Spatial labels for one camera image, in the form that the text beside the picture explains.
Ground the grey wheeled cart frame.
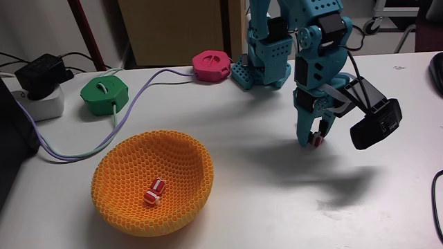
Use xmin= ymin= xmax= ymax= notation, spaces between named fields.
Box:
xmin=362 ymin=0 xmax=422 ymax=35

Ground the light green cable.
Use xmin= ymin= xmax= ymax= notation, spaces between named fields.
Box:
xmin=43 ymin=103 xmax=120 ymax=158

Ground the wooden cabinet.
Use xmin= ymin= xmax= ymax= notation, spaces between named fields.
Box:
xmin=117 ymin=0 xmax=247 ymax=67

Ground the pale grey cable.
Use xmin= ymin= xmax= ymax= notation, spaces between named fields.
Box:
xmin=128 ymin=80 xmax=195 ymax=91

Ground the black power cable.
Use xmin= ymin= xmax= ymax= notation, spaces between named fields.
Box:
xmin=0 ymin=50 xmax=34 ymax=68
xmin=57 ymin=50 xmax=114 ymax=70

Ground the yellow honeycomb basket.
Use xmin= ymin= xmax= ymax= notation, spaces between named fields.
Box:
xmin=91 ymin=129 xmax=215 ymax=238

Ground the black camera cable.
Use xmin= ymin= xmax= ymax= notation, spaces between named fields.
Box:
xmin=337 ymin=26 xmax=373 ymax=111

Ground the black power adapter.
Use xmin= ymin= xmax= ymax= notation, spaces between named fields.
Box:
xmin=14 ymin=53 xmax=75 ymax=101

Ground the dark board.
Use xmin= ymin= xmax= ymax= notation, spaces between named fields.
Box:
xmin=0 ymin=77 xmax=41 ymax=212

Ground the purple cable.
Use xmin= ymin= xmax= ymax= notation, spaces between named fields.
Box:
xmin=15 ymin=68 xmax=197 ymax=163

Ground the dark chair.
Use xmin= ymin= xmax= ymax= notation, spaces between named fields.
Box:
xmin=394 ymin=0 xmax=443 ymax=53

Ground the white power socket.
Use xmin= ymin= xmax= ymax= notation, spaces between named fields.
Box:
xmin=10 ymin=84 xmax=66 ymax=122

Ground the black computer mouse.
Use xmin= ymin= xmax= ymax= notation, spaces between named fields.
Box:
xmin=428 ymin=51 xmax=443 ymax=96

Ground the red pole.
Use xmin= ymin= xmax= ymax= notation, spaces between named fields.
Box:
xmin=67 ymin=0 xmax=107 ymax=72

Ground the red white cube piece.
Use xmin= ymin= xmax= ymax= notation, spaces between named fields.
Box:
xmin=309 ymin=131 xmax=325 ymax=149
xmin=143 ymin=190 xmax=161 ymax=208
xmin=150 ymin=177 xmax=167 ymax=195

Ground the green hexagonal cable box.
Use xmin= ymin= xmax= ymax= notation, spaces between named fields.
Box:
xmin=80 ymin=75 xmax=129 ymax=117

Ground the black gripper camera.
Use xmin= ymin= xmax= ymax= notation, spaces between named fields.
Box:
xmin=342 ymin=76 xmax=403 ymax=151

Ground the pink hexagonal cable box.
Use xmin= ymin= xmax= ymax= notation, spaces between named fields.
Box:
xmin=192 ymin=50 xmax=232 ymax=83

